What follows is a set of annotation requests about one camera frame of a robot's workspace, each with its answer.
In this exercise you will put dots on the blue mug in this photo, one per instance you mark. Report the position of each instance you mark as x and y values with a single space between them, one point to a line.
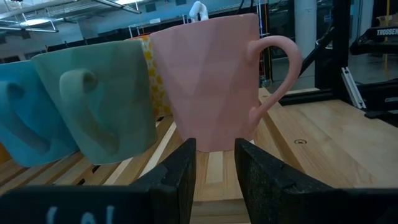
28 118

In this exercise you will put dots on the white building column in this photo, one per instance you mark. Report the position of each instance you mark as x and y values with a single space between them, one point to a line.
306 28

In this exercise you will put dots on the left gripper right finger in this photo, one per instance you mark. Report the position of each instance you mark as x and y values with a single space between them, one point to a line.
267 193

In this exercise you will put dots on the black aluminium table frame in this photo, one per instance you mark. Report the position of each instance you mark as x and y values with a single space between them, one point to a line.
342 46

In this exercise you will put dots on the wooden slatted mug rack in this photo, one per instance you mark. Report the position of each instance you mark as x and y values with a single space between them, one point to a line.
217 174

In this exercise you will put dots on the silver aluminium bracket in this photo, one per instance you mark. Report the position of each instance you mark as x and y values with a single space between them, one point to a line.
353 88

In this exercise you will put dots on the pink faceted mug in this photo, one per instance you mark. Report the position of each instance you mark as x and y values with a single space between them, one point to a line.
205 87

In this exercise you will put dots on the white mug yellow dots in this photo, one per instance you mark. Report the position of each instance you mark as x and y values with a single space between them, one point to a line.
155 77

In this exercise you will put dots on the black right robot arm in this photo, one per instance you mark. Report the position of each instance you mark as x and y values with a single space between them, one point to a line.
379 40

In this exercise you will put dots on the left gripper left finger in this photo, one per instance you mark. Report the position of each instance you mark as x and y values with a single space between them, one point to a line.
177 186

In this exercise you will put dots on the green mug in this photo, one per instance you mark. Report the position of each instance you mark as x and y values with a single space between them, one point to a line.
118 93

